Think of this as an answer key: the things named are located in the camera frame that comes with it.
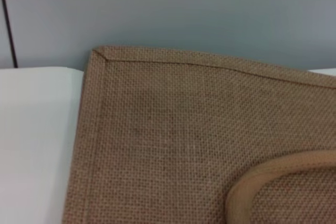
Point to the brown jute handbag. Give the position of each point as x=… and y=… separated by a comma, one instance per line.
x=170, y=142

